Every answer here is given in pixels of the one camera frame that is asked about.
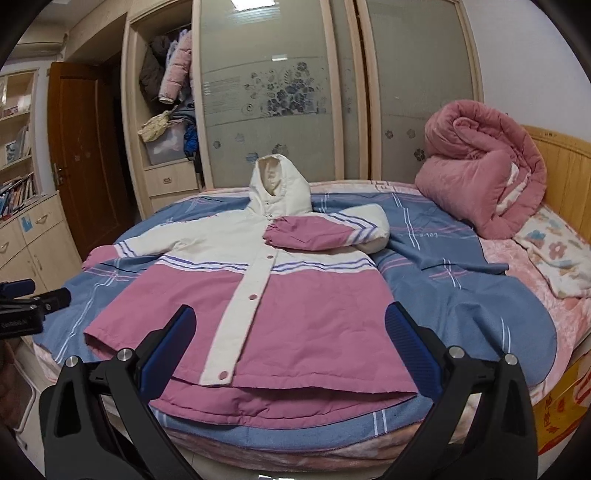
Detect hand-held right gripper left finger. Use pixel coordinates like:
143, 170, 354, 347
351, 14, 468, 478
39, 305, 199, 480

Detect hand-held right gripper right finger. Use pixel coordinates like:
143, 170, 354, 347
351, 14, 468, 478
385, 301, 540, 480

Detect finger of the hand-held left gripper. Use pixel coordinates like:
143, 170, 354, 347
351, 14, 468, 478
28, 288, 73, 315
0, 279, 37, 302

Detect pink and white hooded jacket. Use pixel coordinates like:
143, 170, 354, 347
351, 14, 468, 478
82, 154, 419, 430

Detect grey folded clothes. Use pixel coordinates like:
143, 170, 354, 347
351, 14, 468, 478
171, 99, 197, 128

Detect beige bookshelf cabinet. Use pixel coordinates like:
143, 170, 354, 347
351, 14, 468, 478
0, 69, 85, 283

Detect blue plaid bed sheet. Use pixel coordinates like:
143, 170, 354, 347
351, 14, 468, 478
32, 187, 558, 450

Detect row of books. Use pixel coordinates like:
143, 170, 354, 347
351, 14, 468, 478
0, 173, 37, 220

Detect pink patterned bed cover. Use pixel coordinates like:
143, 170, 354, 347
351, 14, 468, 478
31, 179, 591, 468

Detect brown wooden door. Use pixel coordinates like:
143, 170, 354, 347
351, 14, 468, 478
47, 61, 139, 262

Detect beige wardrobe drawer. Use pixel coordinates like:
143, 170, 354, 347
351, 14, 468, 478
144, 161, 202, 197

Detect yellow cardboard box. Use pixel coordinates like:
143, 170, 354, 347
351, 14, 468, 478
531, 354, 591, 457

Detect rolled pink quilt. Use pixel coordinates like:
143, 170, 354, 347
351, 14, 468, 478
414, 100, 548, 240

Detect floral pillow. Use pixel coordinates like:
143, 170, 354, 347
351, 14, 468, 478
512, 205, 591, 299

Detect beige wardrobe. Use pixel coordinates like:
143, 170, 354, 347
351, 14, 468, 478
121, 0, 485, 223

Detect clear plastic storage box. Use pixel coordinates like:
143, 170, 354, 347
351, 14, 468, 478
144, 127, 193, 166

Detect blue crumpled cloth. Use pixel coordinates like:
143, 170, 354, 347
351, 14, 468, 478
183, 122, 199, 160

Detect beige crumpled cloth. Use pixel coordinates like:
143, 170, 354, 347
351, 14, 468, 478
138, 111, 179, 143

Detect wooden headboard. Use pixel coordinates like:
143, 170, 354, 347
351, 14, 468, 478
522, 124, 591, 241

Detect frosted sliding door flower print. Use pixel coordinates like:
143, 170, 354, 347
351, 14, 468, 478
191, 0, 362, 191

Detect frosted sliding wardrobe door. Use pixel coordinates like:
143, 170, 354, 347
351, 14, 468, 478
355, 0, 484, 184

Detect pink puffer jacket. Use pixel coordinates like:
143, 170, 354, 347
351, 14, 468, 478
158, 28, 194, 105

